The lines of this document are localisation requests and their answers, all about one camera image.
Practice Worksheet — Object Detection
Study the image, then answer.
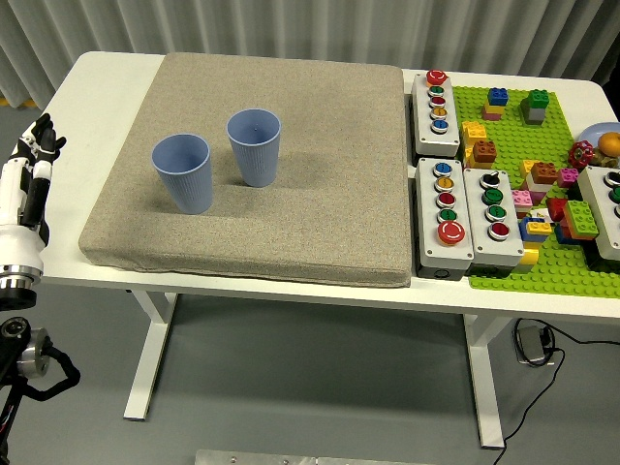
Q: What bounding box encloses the grey four-button control box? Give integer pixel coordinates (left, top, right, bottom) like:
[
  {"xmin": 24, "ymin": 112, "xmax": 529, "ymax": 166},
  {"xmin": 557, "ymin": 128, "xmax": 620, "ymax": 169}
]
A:
[{"xmin": 462, "ymin": 167, "xmax": 527, "ymax": 278}]

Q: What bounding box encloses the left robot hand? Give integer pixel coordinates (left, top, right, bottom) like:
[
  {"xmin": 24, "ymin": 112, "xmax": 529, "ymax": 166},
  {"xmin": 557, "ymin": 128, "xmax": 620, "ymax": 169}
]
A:
[{"xmin": 0, "ymin": 113, "xmax": 68, "ymax": 268}]

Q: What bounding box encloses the green studded baseplate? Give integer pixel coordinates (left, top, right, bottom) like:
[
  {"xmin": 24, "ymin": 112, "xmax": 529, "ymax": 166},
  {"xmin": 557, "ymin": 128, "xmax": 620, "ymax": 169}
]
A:
[{"xmin": 449, "ymin": 84, "xmax": 620, "ymax": 299}]

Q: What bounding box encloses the blue ribbed cup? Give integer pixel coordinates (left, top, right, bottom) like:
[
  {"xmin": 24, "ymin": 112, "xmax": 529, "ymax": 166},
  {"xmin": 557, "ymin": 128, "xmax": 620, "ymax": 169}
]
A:
[
  {"xmin": 151, "ymin": 133, "xmax": 214, "ymax": 216},
  {"xmin": 226, "ymin": 108, "xmax": 283, "ymax": 189}
]

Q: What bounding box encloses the red valve wheel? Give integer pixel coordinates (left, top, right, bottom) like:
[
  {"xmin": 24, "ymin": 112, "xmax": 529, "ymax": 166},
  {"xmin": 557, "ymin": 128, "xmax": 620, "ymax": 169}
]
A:
[{"xmin": 568, "ymin": 139, "xmax": 595, "ymax": 170}]

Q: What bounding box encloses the white toy brick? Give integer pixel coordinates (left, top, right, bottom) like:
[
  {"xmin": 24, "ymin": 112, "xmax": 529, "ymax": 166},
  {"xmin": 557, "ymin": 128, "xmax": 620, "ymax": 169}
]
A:
[{"xmin": 524, "ymin": 174, "xmax": 554, "ymax": 195}]

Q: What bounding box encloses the grey toy brick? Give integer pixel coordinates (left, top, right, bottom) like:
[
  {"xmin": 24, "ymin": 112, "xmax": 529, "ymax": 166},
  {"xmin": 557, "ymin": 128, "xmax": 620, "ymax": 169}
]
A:
[{"xmin": 519, "ymin": 99, "xmax": 547, "ymax": 127}]

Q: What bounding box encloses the brown toy brick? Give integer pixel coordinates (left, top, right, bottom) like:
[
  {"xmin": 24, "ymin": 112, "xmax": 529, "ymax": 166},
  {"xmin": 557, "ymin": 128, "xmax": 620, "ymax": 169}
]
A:
[
  {"xmin": 471, "ymin": 139, "xmax": 499, "ymax": 165},
  {"xmin": 530, "ymin": 161, "xmax": 560, "ymax": 186}
]

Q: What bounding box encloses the blue plate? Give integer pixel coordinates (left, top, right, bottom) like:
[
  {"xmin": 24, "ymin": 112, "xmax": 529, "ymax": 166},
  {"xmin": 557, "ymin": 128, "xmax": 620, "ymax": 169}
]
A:
[{"xmin": 578, "ymin": 121, "xmax": 620, "ymax": 161}]

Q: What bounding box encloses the grey power adapter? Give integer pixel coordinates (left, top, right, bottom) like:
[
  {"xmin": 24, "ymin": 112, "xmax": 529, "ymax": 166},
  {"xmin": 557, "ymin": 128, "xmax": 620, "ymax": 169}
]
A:
[{"xmin": 513, "ymin": 324, "xmax": 553, "ymax": 365}]

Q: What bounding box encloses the red toy brick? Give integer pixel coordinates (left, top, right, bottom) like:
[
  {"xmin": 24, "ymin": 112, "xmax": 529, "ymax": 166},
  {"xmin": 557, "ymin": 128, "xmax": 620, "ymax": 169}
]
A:
[{"xmin": 546, "ymin": 197, "xmax": 571, "ymax": 223}]

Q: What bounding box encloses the grey curtain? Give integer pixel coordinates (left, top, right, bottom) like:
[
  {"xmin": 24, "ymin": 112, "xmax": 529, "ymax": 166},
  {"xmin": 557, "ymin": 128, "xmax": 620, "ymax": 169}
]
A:
[{"xmin": 0, "ymin": 0, "xmax": 620, "ymax": 110}]

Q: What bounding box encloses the grey button control box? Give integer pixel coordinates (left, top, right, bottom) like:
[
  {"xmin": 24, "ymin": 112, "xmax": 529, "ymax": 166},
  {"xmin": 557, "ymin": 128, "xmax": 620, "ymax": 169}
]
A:
[{"xmin": 575, "ymin": 165, "xmax": 620, "ymax": 263}]

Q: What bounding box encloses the grey-brown mat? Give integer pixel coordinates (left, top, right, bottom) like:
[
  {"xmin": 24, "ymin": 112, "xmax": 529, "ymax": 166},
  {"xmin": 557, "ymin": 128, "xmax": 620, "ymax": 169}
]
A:
[{"xmin": 77, "ymin": 51, "xmax": 414, "ymax": 290}]

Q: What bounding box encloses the grey five-button control box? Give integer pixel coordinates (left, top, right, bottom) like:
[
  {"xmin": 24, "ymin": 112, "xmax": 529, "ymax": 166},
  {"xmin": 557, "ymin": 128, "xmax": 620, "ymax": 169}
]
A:
[
  {"xmin": 414, "ymin": 157, "xmax": 476, "ymax": 281},
  {"xmin": 410, "ymin": 69, "xmax": 462, "ymax": 159}
]

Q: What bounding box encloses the black power cable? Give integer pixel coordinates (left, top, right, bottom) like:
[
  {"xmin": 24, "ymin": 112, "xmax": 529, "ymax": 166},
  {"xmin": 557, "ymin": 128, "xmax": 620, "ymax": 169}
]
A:
[
  {"xmin": 542, "ymin": 325, "xmax": 620, "ymax": 346},
  {"xmin": 493, "ymin": 346, "xmax": 567, "ymax": 465}
]

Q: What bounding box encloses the brown toy food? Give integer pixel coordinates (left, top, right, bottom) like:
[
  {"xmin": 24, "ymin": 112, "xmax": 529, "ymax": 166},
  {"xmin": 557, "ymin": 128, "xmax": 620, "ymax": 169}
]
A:
[{"xmin": 593, "ymin": 147, "xmax": 620, "ymax": 169}]

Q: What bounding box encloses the lime green toy brick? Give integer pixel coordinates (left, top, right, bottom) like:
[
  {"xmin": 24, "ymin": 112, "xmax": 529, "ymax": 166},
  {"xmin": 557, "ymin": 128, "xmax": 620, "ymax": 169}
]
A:
[{"xmin": 563, "ymin": 200, "xmax": 601, "ymax": 241}]

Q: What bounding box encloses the white table leg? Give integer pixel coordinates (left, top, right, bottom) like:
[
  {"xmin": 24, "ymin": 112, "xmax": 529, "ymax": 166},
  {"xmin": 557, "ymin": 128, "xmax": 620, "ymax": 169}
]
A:
[
  {"xmin": 462, "ymin": 313, "xmax": 514, "ymax": 450},
  {"xmin": 123, "ymin": 290, "xmax": 178, "ymax": 421}
]

